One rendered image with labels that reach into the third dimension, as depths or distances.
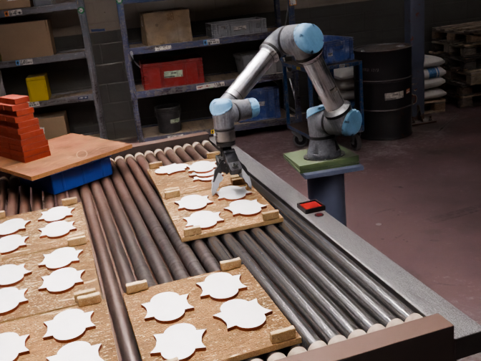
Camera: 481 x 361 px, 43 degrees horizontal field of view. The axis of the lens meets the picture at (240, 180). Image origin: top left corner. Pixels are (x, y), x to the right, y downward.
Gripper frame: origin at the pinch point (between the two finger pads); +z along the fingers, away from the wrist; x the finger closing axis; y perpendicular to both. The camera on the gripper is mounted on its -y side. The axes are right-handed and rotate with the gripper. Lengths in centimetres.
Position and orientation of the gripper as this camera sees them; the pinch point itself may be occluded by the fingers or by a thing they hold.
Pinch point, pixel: (232, 193)
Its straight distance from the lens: 229.4
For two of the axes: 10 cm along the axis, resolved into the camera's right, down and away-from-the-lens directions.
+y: -2.7, -2.8, 9.2
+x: -9.6, 1.8, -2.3
